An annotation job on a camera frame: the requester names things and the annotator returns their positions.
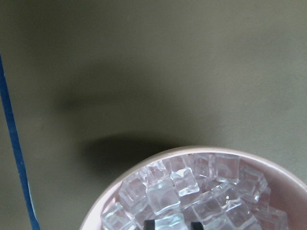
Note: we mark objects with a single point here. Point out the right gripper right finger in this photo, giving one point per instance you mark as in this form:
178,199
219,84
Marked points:
196,226

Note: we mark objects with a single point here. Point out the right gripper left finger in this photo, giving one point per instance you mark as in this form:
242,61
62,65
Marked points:
149,224

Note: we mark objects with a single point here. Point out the pink bowl of ice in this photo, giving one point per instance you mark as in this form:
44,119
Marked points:
223,189

